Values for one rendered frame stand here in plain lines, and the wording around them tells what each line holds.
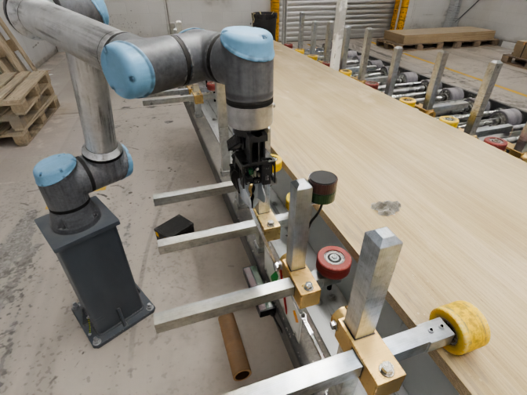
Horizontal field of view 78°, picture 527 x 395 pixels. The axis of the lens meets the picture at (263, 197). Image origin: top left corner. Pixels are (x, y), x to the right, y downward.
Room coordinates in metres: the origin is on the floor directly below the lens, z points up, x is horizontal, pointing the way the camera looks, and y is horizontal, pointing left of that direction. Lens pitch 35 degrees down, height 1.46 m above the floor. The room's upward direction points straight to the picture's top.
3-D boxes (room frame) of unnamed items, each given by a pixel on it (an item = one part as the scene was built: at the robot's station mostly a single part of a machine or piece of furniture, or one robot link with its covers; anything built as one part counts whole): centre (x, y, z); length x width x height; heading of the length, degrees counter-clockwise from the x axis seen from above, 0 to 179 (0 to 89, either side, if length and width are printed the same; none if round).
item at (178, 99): (1.91, 0.48, 0.83); 0.43 x 0.03 x 0.04; 109
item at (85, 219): (1.07, 0.78, 0.65); 0.19 x 0.19 x 0.10
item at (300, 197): (0.56, -0.08, 0.87); 0.03 x 0.03 x 0.48; 19
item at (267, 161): (0.61, 0.02, 1.14); 0.09 x 0.08 x 0.12; 19
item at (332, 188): (0.57, -0.12, 1.10); 0.06 x 0.06 x 0.02
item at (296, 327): (0.58, -0.04, 0.75); 0.26 x 0.01 x 0.10; 19
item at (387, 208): (0.74, -0.35, 0.91); 0.09 x 0.07 x 0.02; 102
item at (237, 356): (0.85, 0.14, 0.04); 0.30 x 0.08 x 0.08; 19
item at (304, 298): (0.54, -0.09, 0.85); 0.13 x 0.06 x 0.05; 19
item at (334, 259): (0.55, -0.17, 0.85); 0.08 x 0.08 x 0.11
